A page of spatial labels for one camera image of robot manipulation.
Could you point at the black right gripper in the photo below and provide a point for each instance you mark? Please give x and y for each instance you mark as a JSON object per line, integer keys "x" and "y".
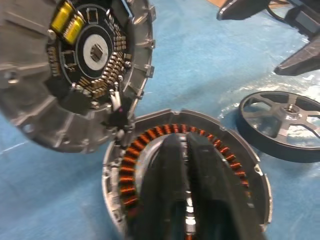
{"x": 308, "y": 21}

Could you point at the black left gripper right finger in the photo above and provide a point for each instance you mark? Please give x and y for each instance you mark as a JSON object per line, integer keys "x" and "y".
{"x": 220, "y": 190}

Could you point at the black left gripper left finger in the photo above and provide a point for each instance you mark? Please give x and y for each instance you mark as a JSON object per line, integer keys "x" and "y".
{"x": 157, "y": 190}

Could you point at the grey motor housing copper windings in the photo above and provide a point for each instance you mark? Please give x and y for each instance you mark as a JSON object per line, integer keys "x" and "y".
{"x": 130, "y": 175}

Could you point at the black spoked rotor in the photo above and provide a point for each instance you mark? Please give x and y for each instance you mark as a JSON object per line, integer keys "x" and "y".
{"x": 265, "y": 148}

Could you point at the grey motor lid circuit board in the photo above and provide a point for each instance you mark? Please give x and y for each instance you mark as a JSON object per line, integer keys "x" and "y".
{"x": 25, "y": 87}

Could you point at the brown cardboard sheet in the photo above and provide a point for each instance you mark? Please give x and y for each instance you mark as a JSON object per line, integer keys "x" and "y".
{"x": 215, "y": 2}

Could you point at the blue plastic table sheet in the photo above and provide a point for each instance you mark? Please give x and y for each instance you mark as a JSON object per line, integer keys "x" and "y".
{"x": 200, "y": 75}

